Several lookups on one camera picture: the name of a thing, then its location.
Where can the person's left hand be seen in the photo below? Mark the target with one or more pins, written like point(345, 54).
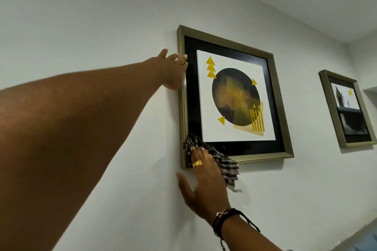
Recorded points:
point(172, 75)

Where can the person's right hand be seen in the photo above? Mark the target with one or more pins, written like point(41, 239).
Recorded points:
point(209, 192)

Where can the person's right thumb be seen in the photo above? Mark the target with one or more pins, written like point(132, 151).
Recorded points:
point(184, 184)

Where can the person's left thumb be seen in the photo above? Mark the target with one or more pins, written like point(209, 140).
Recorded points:
point(163, 53)

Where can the black white checkered cloth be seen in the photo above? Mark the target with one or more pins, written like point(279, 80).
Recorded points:
point(228, 167)

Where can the framed yellow black circle picture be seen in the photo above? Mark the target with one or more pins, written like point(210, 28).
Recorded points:
point(235, 97)

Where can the person's right forearm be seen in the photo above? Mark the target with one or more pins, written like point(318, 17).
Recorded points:
point(244, 239)

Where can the person's left forearm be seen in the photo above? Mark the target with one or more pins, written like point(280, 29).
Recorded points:
point(73, 127)

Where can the small gold framed picture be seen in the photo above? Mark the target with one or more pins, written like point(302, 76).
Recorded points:
point(350, 106)

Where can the blue grey upholstered furniture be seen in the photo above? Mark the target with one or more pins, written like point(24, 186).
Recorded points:
point(365, 242)

